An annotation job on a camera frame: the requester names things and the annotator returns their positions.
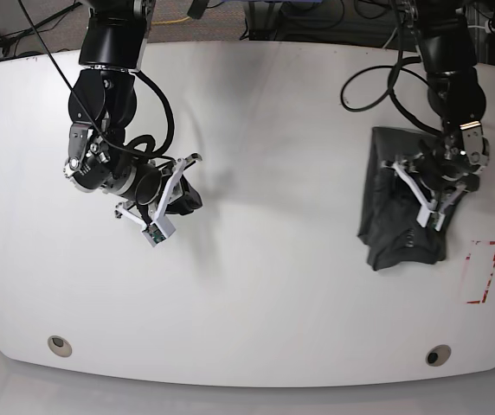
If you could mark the table grommet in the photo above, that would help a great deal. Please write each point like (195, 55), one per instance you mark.
(59, 346)
(438, 355)

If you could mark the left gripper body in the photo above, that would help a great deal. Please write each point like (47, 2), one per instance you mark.
(447, 161)

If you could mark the red tape rectangle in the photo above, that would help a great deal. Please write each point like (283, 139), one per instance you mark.
(478, 271)

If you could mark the right table grommet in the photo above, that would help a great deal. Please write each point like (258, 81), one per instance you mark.
(438, 355)

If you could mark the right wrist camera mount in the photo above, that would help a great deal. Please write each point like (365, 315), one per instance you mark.
(161, 203)

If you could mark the dark grey T-shirt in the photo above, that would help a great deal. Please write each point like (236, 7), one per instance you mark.
(388, 224)

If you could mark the left table grommet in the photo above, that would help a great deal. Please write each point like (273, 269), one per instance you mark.
(59, 346)

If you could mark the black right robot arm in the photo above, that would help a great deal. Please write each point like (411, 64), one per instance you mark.
(103, 102)

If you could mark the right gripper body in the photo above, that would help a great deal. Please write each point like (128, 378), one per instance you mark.
(127, 172)

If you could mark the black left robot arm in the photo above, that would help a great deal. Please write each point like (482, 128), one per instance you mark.
(447, 54)

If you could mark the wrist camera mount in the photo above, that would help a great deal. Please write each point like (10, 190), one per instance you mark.
(434, 203)
(161, 203)

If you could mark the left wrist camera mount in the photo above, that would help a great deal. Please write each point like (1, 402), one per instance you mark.
(434, 203)

